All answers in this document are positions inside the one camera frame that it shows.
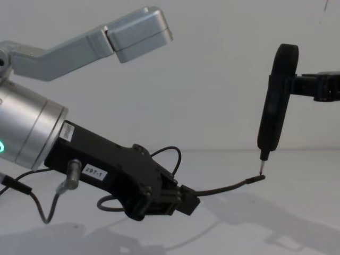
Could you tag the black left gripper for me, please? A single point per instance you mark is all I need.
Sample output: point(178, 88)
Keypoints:
point(119, 170)

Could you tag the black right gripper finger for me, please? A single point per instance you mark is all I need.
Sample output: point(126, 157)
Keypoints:
point(305, 86)
point(322, 74)

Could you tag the silver and grey left arm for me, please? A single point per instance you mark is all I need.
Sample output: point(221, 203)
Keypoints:
point(32, 127)

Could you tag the white table cloth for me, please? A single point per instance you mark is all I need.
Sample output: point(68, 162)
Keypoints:
point(239, 225)

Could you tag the plain pale wall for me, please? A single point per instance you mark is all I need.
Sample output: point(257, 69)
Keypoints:
point(217, 79)

